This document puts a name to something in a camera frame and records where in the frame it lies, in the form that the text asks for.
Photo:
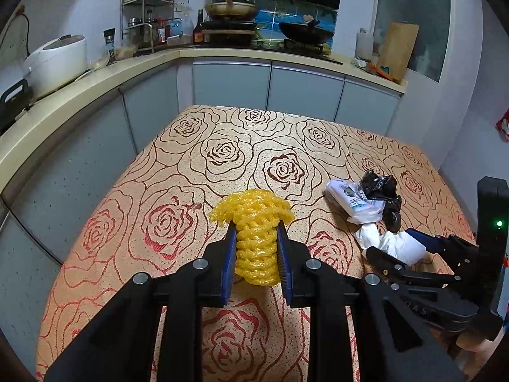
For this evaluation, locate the red-label sauce bottle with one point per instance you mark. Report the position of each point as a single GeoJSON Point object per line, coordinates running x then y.
{"type": "Point", "coordinates": [162, 34]}

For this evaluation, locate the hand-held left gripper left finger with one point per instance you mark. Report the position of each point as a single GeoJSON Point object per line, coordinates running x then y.
{"type": "Point", "coordinates": [227, 262]}

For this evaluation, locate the clear plastic oil bottle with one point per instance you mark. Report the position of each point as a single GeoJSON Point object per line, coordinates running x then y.
{"type": "Point", "coordinates": [183, 30]}

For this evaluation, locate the orange plastic utensil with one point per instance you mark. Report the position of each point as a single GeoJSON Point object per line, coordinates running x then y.
{"type": "Point", "coordinates": [383, 72]}

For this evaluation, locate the black wok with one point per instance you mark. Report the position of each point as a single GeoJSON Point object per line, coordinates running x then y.
{"type": "Point", "coordinates": [304, 34]}

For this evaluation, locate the black plastic bag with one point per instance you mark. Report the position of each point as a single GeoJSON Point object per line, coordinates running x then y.
{"type": "Point", "coordinates": [381, 195]}

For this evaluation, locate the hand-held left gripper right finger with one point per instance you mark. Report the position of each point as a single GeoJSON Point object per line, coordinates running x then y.
{"type": "Point", "coordinates": [284, 262]}

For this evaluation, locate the red hanging ornament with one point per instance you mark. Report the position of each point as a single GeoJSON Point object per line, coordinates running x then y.
{"type": "Point", "coordinates": [503, 123]}

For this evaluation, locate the person's right hand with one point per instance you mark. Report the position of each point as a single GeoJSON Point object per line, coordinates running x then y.
{"type": "Point", "coordinates": [477, 343]}

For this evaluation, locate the white plastic bag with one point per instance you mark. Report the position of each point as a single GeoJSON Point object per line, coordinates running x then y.
{"type": "Point", "coordinates": [393, 244]}

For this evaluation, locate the white rice cooker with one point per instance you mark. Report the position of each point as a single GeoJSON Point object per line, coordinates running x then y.
{"type": "Point", "coordinates": [55, 63]}

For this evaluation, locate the metal spice rack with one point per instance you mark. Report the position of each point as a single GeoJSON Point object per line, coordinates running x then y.
{"type": "Point", "coordinates": [145, 12]}

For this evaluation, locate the golden frying pan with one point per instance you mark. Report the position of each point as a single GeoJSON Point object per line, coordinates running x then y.
{"type": "Point", "coordinates": [230, 8]}

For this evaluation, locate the frosted glass partition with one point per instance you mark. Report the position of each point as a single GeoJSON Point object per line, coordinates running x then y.
{"type": "Point", "coordinates": [413, 28]}

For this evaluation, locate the kitchen counter cabinets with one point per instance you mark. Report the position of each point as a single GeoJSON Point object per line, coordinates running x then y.
{"type": "Point", "coordinates": [230, 83]}

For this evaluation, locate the white plastic jug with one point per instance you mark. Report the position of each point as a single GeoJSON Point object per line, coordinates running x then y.
{"type": "Point", "coordinates": [364, 43]}

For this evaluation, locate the clear printed plastic wrapper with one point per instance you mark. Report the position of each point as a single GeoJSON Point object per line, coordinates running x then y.
{"type": "Point", "coordinates": [354, 203]}

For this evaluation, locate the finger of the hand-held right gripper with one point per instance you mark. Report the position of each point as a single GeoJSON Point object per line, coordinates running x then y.
{"type": "Point", "coordinates": [421, 240]}
{"type": "Point", "coordinates": [385, 263]}

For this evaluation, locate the yellow foam fruit net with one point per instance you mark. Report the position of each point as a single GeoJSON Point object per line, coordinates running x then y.
{"type": "Point", "coordinates": [254, 246]}

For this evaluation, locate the dark soy sauce bottle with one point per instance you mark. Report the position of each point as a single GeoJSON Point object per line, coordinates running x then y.
{"type": "Point", "coordinates": [199, 28]}

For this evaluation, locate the gas stove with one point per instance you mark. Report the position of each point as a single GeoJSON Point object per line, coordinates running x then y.
{"type": "Point", "coordinates": [318, 50]}

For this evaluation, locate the wooden cutting board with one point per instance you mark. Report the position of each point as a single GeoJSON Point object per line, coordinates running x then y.
{"type": "Point", "coordinates": [397, 49]}

